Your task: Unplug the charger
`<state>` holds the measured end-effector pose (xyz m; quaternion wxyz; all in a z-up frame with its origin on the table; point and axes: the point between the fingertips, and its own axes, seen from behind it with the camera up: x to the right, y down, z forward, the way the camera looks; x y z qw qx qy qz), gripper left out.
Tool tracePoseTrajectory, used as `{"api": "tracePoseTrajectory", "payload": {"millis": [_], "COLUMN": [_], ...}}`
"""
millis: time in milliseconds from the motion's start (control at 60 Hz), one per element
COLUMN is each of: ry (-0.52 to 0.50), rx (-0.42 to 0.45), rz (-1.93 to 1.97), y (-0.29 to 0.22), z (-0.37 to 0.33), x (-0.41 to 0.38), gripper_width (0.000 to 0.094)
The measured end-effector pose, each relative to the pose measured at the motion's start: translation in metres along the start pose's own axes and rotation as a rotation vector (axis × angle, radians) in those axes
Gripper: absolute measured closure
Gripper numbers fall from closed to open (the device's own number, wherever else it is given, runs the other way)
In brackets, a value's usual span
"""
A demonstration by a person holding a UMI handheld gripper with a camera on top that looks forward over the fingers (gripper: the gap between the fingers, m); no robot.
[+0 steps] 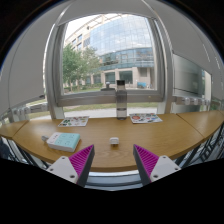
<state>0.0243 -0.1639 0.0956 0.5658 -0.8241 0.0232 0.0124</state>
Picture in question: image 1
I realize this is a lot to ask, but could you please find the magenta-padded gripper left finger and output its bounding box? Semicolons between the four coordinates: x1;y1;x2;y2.
45;144;96;188

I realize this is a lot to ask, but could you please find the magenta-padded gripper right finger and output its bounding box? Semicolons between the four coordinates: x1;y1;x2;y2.
133;143;183;187

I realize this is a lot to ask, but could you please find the small white charger block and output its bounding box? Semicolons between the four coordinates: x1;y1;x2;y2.
109;136;120;146

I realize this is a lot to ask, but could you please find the wide colourful sticker sheet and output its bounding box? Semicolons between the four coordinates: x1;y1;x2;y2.
57;115;90;128

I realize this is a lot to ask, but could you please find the colourful sticker sheet red circle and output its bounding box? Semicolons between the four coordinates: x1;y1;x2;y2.
128;112;163;125

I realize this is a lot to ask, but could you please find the blue chair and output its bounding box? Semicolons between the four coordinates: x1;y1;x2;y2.
0;136;14;162

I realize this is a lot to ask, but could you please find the white radiator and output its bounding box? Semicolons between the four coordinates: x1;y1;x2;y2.
173;95;214;108
8;102;51;123

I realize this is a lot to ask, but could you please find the clear bottle with black cap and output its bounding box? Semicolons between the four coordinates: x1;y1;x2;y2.
115;79;128;121

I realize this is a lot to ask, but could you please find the green tree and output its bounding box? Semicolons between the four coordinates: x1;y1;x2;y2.
62;44;101;93

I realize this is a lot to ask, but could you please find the glass office building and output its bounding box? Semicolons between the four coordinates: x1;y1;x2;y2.
64;14;156;89

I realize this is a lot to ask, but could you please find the dark window handle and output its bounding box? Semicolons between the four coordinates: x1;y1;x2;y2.
100;82;116;92

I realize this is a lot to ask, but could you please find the grey window frame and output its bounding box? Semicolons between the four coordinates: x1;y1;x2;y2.
43;9;174;120

